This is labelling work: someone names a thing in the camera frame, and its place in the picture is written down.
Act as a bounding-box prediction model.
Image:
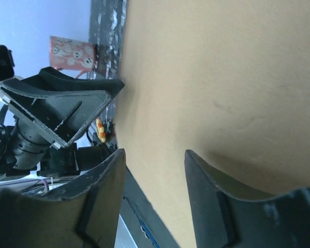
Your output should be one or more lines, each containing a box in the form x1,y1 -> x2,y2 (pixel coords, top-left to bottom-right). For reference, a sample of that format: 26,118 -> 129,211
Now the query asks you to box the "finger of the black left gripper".
22,67 -> 125,97

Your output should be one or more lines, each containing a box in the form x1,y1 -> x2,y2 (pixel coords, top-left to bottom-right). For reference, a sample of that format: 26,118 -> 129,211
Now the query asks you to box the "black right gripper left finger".
0,149 -> 126,247

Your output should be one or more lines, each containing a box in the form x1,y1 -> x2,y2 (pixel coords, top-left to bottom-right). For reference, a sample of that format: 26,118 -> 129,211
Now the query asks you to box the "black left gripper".
0,79 -> 112,178

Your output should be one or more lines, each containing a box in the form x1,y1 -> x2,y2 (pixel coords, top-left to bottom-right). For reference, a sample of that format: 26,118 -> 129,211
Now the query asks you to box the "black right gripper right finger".
184,150 -> 310,247

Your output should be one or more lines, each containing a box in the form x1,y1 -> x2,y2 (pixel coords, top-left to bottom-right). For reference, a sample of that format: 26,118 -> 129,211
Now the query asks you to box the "brown cardboard box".
115,1 -> 310,247

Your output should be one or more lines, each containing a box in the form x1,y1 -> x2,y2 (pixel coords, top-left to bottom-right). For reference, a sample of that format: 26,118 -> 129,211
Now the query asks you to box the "pink mug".
49,36 -> 96,78

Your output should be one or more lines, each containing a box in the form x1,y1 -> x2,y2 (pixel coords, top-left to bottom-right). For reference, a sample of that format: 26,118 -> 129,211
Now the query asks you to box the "orange striped toy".
96,118 -> 107,143

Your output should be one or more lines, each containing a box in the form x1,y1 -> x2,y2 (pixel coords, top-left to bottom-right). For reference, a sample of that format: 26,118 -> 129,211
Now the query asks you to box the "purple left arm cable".
38,178 -> 52,193

